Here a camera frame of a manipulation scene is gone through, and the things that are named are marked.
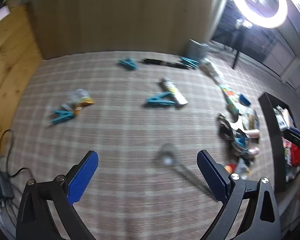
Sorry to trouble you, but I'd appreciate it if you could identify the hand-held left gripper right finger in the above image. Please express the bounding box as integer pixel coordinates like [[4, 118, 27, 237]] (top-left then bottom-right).
[[196, 150, 282, 240]]

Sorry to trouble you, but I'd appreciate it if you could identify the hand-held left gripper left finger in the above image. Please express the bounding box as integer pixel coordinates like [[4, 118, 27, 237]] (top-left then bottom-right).
[[16, 151, 99, 240]]

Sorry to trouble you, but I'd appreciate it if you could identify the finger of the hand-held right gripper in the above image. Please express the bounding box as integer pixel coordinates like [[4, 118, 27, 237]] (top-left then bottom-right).
[[281, 129, 300, 157]]

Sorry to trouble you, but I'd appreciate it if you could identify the black container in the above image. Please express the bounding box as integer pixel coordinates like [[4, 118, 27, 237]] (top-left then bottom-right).
[[258, 92, 300, 193]]

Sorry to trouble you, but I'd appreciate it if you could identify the blue clothespin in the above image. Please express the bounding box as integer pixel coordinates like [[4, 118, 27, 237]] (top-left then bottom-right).
[[146, 92, 177, 107], [118, 58, 138, 71], [181, 57, 199, 70], [51, 110, 74, 125]]

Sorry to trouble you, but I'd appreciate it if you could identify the red snack packet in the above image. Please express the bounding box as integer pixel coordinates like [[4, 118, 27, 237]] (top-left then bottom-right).
[[284, 140, 300, 167]]

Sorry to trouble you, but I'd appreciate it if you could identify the heap of crumpled packets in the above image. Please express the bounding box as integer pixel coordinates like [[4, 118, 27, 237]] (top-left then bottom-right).
[[218, 107, 261, 160]]

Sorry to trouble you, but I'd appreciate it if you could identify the small blue box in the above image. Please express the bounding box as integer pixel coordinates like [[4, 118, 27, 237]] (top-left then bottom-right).
[[239, 94, 252, 106]]

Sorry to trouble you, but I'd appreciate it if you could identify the teal printed box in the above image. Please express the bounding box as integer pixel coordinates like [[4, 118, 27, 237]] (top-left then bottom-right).
[[220, 85, 243, 113]]

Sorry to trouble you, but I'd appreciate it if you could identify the orange snack packet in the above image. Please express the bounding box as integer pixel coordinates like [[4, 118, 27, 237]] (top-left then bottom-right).
[[65, 89, 95, 117]]

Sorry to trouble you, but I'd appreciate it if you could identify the black power adapter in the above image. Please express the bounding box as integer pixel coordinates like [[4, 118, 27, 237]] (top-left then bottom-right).
[[0, 171, 15, 199]]

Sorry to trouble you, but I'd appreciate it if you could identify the white printed sachet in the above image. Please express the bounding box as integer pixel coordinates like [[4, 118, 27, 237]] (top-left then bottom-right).
[[160, 78, 188, 105]]

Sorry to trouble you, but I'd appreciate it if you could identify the white packet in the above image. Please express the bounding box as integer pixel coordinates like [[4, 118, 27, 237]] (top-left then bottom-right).
[[199, 59, 224, 83]]

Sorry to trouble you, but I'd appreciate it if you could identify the black light tripod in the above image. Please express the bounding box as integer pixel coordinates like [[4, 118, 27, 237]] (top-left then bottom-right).
[[231, 27, 248, 69]]

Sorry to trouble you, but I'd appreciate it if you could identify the black stick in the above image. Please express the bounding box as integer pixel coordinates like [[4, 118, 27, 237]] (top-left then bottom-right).
[[141, 58, 189, 69]]

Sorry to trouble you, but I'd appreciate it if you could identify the grey slatted basket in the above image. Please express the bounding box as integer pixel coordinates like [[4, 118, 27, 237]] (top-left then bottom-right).
[[186, 39, 209, 62]]

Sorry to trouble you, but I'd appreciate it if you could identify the pine wood panel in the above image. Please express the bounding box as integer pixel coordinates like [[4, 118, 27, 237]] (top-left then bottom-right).
[[0, 5, 44, 153]]

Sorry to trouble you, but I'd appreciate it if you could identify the grey curtain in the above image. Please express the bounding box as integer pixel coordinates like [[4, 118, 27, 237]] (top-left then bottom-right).
[[210, 0, 232, 40]]

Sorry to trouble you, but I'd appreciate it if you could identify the tan wooden cabinet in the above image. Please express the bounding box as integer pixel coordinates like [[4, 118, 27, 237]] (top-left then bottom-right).
[[27, 0, 219, 60]]

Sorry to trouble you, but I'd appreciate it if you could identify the black adapter cable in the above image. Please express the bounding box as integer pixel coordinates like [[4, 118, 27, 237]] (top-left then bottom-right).
[[0, 129, 28, 178]]

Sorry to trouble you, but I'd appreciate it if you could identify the white ring light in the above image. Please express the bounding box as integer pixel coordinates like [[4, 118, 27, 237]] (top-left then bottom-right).
[[227, 0, 288, 29]]

